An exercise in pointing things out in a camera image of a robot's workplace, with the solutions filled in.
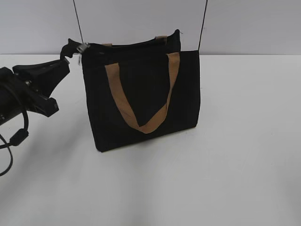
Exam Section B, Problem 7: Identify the black cable with ferrite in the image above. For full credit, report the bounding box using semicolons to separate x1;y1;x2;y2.
0;103;30;177

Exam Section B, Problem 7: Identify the black canvas tote bag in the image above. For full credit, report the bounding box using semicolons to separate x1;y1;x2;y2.
81;30;200;152

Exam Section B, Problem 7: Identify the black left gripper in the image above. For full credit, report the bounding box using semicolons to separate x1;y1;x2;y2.
13;39;90;116

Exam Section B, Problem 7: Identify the thin black cord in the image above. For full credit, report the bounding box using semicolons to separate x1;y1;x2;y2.
197;0;210;52
73;0;85;44

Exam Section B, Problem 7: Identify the thin black cord right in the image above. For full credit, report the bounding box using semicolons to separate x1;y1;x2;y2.
197;0;210;52

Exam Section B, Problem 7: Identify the thin black cord left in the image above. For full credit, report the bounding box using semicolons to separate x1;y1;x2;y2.
73;0;85;44

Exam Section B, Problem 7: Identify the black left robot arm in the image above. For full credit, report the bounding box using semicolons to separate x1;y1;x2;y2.
0;39;90;124

